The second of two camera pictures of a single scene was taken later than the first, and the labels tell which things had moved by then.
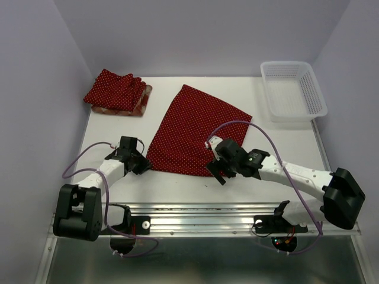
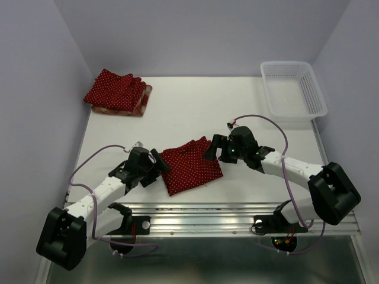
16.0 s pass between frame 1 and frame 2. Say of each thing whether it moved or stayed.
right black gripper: moved
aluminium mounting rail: stayed
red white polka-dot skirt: stayed
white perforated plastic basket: stayed
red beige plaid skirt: stayed
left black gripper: moved
